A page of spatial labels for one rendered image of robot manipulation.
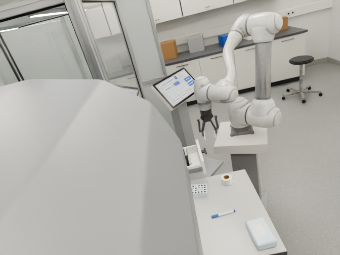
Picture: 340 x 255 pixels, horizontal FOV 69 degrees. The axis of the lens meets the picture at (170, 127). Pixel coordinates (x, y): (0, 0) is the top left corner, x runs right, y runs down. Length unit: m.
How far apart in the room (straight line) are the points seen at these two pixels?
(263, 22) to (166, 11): 3.17
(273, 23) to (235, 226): 1.19
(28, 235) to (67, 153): 0.14
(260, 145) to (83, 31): 1.37
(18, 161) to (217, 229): 1.20
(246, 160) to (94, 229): 1.87
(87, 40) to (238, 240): 1.14
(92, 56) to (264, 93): 1.18
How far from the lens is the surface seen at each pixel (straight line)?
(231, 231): 1.43
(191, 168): 1.66
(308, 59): 4.31
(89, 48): 1.02
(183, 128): 2.70
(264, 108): 1.79
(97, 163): 0.38
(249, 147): 1.88
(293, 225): 2.45
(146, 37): 3.14
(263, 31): 1.73
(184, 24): 5.12
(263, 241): 1.34
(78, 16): 1.02
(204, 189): 1.62
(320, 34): 6.01
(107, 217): 0.32
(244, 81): 4.82
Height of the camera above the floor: 1.88
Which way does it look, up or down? 27 degrees down
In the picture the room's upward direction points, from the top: 15 degrees counter-clockwise
